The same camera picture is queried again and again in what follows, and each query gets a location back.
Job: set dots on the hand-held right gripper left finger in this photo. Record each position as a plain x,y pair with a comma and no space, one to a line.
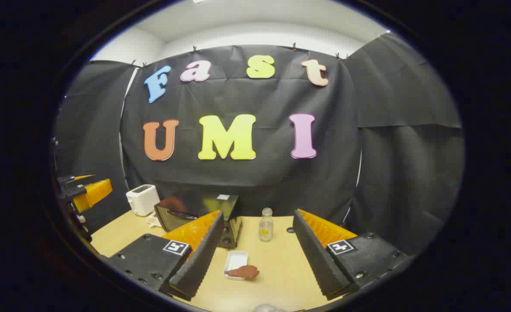
203,255

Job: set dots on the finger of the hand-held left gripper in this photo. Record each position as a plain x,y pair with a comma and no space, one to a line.
75,181
92,193

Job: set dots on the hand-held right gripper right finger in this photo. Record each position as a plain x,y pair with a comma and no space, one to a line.
314,255

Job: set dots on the brown meat piece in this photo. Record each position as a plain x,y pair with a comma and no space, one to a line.
244,272

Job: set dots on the black electric oven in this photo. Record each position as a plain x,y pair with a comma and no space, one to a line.
181,214

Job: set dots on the white rectangular dish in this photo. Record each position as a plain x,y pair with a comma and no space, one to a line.
234,260

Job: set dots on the white toaster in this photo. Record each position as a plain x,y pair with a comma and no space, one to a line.
142,199

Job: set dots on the clear glass bottle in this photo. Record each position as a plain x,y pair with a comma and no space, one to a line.
266,227

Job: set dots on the white divided snack tray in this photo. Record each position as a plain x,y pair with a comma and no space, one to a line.
153,222

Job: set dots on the black backdrop cloth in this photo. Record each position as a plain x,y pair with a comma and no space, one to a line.
246,173

